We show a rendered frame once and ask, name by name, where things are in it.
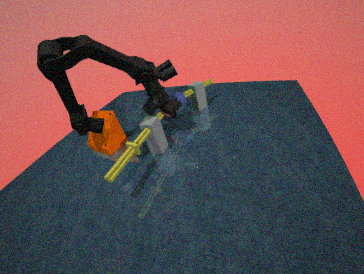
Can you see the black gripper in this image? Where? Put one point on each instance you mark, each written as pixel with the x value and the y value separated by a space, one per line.
pixel 169 106

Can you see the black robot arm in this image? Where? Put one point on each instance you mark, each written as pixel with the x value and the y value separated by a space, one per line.
pixel 53 65

